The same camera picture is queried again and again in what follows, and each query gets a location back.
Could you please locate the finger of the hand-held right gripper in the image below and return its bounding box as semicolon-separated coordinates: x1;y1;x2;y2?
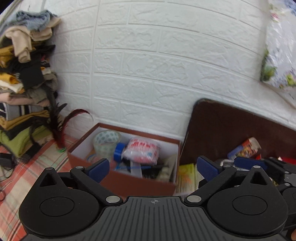
234;156;296;186

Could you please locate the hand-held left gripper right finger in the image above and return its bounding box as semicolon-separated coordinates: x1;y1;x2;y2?
184;156;274;207

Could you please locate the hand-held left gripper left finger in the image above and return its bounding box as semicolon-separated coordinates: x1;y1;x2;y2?
35;158;123;207

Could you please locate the blue tape roll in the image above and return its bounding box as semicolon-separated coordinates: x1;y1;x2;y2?
113;142;126;161

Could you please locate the clear patterned tape roll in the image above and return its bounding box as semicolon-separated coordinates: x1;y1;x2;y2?
93;130;122;160

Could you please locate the brown cardboard box white inside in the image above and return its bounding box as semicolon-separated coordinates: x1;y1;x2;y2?
67;123;181;198

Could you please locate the red print plastic bag pack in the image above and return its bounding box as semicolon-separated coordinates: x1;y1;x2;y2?
122;137;160;165

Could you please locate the colourful printed carton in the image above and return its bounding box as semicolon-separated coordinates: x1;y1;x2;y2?
227;137;262;161

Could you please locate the green yellow carton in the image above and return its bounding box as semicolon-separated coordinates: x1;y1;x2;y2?
176;163;200;193

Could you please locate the dark brown headboard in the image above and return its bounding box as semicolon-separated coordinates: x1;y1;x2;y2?
179;99;296;166

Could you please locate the dark red feather shuttlecock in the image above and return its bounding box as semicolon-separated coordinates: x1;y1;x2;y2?
45;89;93;153

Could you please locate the floral pillow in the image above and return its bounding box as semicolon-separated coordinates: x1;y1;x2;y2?
260;0;296;106

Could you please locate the pile of folded clothes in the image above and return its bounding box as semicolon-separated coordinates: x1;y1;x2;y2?
0;10;62;163

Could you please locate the blue ring cord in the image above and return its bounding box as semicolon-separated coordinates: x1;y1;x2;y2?
86;153;99;164

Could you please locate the black charger with cable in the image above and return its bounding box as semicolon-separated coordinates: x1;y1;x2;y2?
0;152;18;202

